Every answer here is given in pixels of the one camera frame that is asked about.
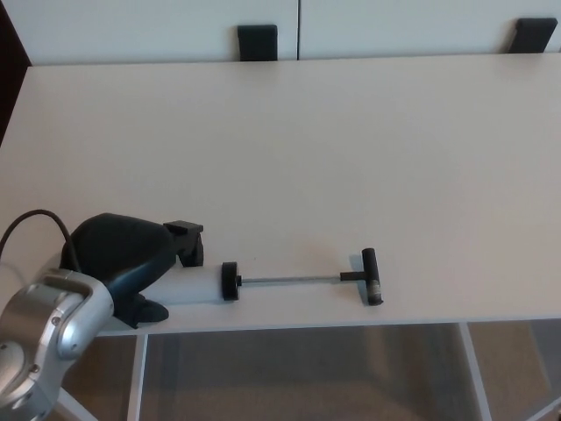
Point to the black bracket right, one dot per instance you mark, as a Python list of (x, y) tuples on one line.
[(532, 35)]

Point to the white cabinet door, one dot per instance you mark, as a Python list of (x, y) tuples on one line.
[(394, 22), (131, 26)]

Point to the white slanted bar with screw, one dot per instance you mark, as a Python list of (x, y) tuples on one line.
[(74, 410)]

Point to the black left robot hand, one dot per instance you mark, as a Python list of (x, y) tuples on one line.
[(118, 245)]

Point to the white desk leg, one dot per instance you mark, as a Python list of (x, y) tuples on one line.
[(138, 381), (475, 377)]

